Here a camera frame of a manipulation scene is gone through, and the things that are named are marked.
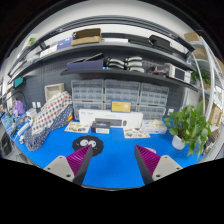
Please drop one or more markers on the grey drawer organizer cabinet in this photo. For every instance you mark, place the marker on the grey drawer organizer cabinet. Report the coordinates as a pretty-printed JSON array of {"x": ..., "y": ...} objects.
[{"x": 98, "y": 93}]

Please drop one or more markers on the patterned fabric bag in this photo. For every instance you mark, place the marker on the patterned fabric bag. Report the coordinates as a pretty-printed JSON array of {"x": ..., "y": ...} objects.
[{"x": 53, "y": 115}]

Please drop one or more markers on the dark blue flat box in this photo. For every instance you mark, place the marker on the dark blue flat box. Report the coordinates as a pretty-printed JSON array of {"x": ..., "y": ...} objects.
[{"x": 93, "y": 62}]

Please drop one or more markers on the wicker basket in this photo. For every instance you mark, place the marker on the wicker basket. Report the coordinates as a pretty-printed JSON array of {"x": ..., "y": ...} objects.
[{"x": 51, "y": 90}]

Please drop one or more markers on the yellow label box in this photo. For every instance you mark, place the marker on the yellow label box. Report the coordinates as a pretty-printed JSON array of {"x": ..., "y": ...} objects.
[{"x": 121, "y": 106}]

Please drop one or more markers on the white box with window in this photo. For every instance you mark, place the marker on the white box with window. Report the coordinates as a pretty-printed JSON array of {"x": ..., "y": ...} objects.
[{"x": 154, "y": 126}]

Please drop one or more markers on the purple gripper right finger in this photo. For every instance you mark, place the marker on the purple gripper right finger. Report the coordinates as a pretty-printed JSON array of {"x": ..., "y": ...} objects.
[{"x": 152, "y": 166}]

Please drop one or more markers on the sticker sheet left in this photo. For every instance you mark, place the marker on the sticker sheet left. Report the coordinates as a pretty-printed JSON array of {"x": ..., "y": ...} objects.
[{"x": 77, "y": 127}]

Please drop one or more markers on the white device on shelf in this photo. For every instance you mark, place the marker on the white device on shelf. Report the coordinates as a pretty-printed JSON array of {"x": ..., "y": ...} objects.
[{"x": 177, "y": 73}]

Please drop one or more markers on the white keyboard box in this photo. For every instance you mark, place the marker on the white keyboard box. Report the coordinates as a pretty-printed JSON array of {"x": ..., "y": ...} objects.
[{"x": 116, "y": 119}]

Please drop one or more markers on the blue table mat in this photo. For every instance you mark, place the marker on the blue table mat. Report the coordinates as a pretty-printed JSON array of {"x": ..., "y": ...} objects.
[{"x": 116, "y": 165}]

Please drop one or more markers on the green potted plant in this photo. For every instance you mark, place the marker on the green potted plant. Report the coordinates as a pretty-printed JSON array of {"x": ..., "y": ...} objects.
[{"x": 189, "y": 127}]

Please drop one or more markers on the black round mouse pad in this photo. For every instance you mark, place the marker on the black round mouse pad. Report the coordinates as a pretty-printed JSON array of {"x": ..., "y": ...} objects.
[{"x": 83, "y": 141}]

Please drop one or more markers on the sticker sheet right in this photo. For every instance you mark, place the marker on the sticker sheet right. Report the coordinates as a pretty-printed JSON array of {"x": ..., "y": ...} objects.
[{"x": 134, "y": 133}]

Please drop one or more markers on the sticker sheet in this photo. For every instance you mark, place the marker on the sticker sheet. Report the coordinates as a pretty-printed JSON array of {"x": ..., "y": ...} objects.
[
  {"x": 134, "y": 133},
  {"x": 77, "y": 127}
]

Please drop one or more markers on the small black box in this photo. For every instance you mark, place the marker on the small black box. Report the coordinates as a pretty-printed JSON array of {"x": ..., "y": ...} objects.
[{"x": 100, "y": 127}]

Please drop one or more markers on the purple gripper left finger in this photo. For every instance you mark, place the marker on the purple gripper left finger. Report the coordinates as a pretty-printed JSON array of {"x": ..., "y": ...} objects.
[{"x": 73, "y": 167}]

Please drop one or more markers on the cardboard box on shelf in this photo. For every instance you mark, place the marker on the cardboard box on shelf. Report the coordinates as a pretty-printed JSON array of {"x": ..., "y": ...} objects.
[{"x": 87, "y": 36}]

